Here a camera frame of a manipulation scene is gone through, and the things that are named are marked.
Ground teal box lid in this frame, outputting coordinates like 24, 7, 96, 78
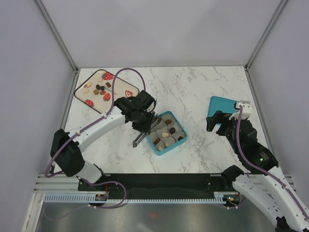
207, 96, 237, 117

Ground metal tongs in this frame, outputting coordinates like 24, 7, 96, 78
132, 114, 162, 148

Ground brown square chocolate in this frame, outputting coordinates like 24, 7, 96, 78
154, 138, 160, 145

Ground round dark chocolate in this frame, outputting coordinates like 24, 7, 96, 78
169, 128, 176, 134

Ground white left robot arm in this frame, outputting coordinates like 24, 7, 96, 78
50, 90, 156, 190

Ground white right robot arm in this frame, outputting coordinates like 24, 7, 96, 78
206, 111, 309, 232

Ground teal chocolate box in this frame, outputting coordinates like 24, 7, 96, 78
146, 111, 187, 156

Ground strawberry print tray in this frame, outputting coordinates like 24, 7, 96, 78
74, 69, 140, 113

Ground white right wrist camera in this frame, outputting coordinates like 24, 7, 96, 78
229, 101, 253, 120

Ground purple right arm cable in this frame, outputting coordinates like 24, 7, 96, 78
235, 104, 309, 219

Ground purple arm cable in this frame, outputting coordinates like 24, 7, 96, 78
43, 68, 146, 221
235, 104, 309, 219

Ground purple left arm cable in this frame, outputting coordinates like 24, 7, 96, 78
43, 68, 146, 221

